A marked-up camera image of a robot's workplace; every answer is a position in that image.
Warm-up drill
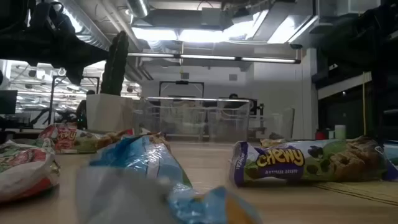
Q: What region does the person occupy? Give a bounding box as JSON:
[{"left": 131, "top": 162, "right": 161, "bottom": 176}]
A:
[
  {"left": 222, "top": 93, "right": 249, "bottom": 110},
  {"left": 76, "top": 89, "right": 96, "bottom": 130}
]

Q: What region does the clear plastic bin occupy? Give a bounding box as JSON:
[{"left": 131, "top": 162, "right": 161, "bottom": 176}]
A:
[
  {"left": 132, "top": 96, "right": 251, "bottom": 144},
  {"left": 248, "top": 107, "right": 295, "bottom": 141},
  {"left": 139, "top": 105, "right": 248, "bottom": 142}
]

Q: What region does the purple Chewy oatmeal raisin bar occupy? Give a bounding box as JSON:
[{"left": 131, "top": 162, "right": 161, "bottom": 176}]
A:
[{"left": 229, "top": 136, "right": 398, "bottom": 188}]

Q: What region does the pale green cup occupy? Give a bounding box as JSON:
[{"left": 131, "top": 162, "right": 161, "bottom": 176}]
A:
[{"left": 335, "top": 124, "right": 347, "bottom": 141}]

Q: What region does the long linear ceiling lamp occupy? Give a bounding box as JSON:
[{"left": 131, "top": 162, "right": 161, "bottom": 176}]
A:
[{"left": 127, "top": 52, "right": 302, "bottom": 65}]

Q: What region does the blue granola bar wrapper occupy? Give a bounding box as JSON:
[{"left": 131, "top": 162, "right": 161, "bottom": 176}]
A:
[
  {"left": 384, "top": 139, "right": 398, "bottom": 166},
  {"left": 76, "top": 134, "right": 262, "bottom": 224}
]

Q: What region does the tall dark green cactus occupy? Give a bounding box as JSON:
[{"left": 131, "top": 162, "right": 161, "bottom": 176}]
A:
[{"left": 99, "top": 30, "right": 130, "bottom": 96}]

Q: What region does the woven straw placemat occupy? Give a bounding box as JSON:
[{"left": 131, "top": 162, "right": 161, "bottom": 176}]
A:
[{"left": 313, "top": 180, "right": 398, "bottom": 206}]

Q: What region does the black computer monitor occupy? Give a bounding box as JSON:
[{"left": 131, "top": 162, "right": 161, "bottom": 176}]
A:
[{"left": 0, "top": 90, "right": 19, "bottom": 115}]

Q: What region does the red green Chewy granola bar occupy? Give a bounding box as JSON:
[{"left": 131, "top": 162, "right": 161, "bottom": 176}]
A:
[
  {"left": 37, "top": 123, "right": 135, "bottom": 156},
  {"left": 0, "top": 139, "right": 62, "bottom": 203}
]

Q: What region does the orange Chewy granola bar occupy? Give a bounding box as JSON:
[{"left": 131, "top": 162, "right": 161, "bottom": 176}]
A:
[{"left": 259, "top": 138, "right": 292, "bottom": 149}]

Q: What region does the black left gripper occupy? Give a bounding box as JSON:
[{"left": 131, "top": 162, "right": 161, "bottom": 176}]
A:
[{"left": 0, "top": 30, "right": 109, "bottom": 86}]

